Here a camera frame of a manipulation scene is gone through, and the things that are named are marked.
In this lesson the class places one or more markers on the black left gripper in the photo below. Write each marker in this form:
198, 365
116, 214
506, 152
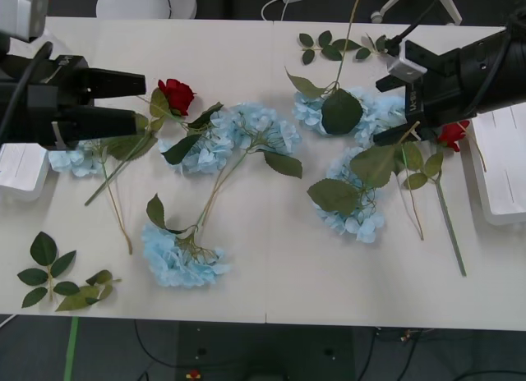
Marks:
45, 106

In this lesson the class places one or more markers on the silver and black right arm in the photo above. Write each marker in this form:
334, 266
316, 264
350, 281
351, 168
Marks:
493, 69

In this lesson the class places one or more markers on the red rose green stem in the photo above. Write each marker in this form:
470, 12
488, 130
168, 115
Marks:
176, 94
452, 134

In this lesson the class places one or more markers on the shallow white box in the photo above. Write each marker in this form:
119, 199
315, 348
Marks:
501, 171
20, 167

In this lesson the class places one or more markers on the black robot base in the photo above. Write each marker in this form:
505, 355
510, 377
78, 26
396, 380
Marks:
267, 352

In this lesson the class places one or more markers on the green floor tape strip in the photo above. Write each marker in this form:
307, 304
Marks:
70, 348

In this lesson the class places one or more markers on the white chair base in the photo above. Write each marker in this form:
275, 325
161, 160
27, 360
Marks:
446, 7

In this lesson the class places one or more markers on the dark green leaf twig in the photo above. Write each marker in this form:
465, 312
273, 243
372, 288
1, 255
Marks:
43, 247
363, 53
332, 52

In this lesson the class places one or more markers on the olive green leaf twig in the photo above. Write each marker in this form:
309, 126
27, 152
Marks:
78, 299

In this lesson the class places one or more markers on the thin brown flower stem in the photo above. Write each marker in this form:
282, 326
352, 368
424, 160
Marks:
475, 153

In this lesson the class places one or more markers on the silver and black left arm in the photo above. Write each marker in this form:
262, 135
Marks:
24, 7

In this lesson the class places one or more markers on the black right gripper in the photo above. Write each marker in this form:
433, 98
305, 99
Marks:
435, 102

